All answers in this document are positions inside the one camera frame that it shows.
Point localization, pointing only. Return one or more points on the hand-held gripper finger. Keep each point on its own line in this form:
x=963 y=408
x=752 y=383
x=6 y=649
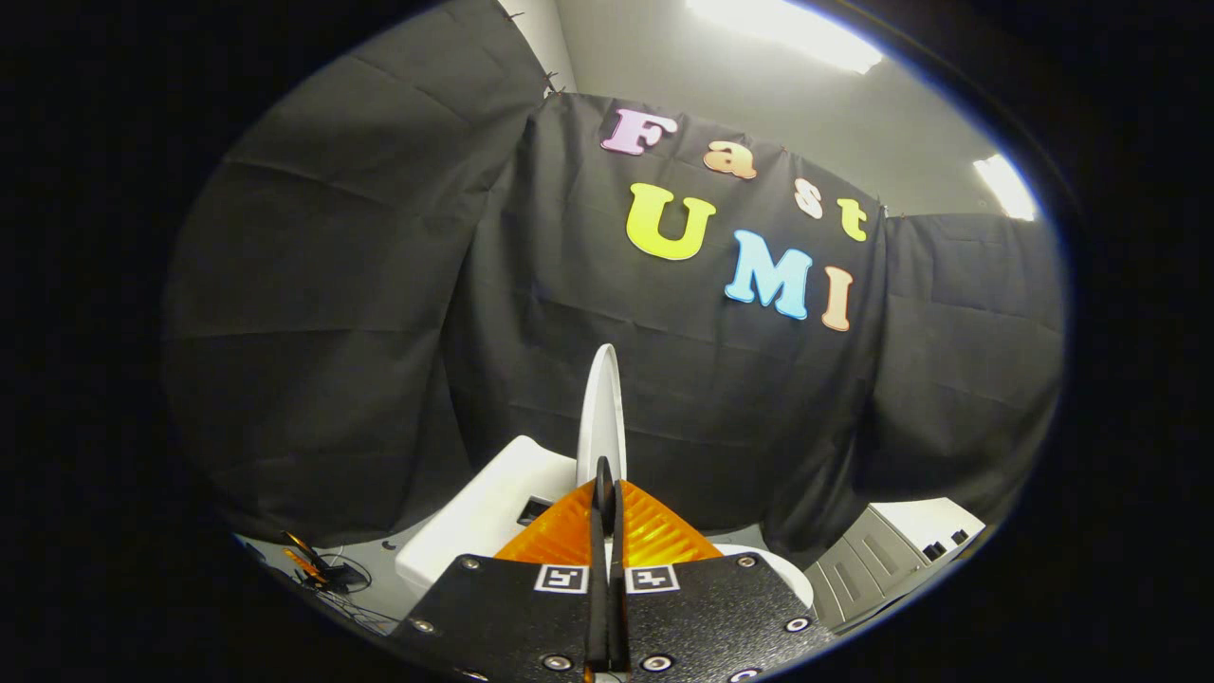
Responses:
x=618 y=569
x=599 y=569

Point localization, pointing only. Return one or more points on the white toilet lid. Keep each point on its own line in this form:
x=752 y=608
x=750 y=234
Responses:
x=601 y=417

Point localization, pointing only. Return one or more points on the white ceramic toilet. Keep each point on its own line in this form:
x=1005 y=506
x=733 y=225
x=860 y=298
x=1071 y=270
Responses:
x=474 y=522

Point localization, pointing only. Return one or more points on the white grey cabinet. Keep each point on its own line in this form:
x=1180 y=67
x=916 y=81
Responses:
x=882 y=560

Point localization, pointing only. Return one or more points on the black backdrop cloth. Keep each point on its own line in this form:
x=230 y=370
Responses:
x=379 y=332

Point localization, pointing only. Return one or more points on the small ceiling light panel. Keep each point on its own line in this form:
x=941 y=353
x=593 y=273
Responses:
x=1007 y=188

